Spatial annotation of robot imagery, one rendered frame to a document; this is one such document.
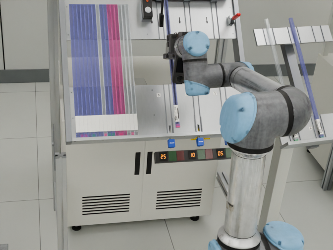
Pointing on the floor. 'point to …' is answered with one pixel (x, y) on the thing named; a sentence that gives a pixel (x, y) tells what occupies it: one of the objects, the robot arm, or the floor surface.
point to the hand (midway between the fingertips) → (171, 58)
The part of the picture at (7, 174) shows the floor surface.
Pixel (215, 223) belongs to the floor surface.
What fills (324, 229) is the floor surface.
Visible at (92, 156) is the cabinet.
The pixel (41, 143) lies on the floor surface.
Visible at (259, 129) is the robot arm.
